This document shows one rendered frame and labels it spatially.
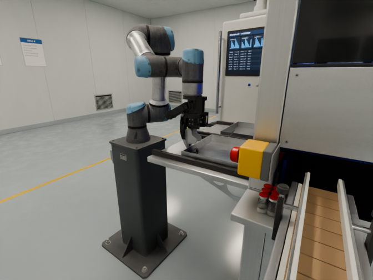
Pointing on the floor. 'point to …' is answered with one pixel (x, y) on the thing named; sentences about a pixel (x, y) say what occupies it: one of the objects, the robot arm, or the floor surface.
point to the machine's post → (270, 110)
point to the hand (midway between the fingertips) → (187, 145)
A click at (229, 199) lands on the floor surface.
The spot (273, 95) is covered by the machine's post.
